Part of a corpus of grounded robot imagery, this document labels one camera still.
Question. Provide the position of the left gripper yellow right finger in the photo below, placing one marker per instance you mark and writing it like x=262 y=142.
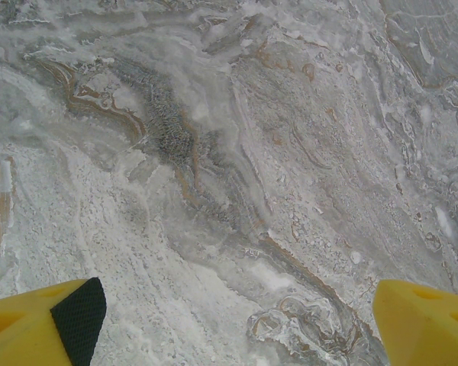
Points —
x=423 y=328

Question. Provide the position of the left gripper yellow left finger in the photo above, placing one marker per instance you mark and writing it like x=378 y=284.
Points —
x=19 y=331

